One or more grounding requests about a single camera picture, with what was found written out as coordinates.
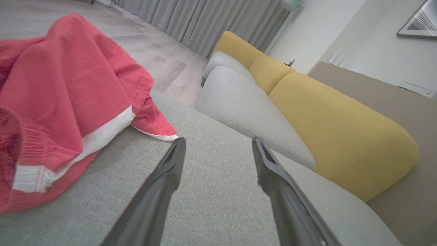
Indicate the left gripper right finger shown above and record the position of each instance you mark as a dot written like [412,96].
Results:
[290,208]

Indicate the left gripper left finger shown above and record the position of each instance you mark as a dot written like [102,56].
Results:
[153,205]

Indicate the red shorts white stripe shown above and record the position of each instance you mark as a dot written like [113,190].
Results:
[68,85]

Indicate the grey fabric sofa seat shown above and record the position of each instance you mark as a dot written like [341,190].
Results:
[218,205]

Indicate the yellow sofa back cushion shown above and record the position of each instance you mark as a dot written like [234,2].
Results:
[269,71]
[235,48]
[348,136]

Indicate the grey sofa seat cushion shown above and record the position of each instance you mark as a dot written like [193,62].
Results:
[225,61]
[245,109]

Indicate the grey pleated curtain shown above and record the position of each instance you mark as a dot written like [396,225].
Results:
[205,24]

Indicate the pale green lamp shade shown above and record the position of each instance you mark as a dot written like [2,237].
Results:
[292,4]

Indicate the white wall vent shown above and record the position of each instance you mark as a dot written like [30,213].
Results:
[418,89]

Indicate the framed wall picture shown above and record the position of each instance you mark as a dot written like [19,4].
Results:
[421,24]

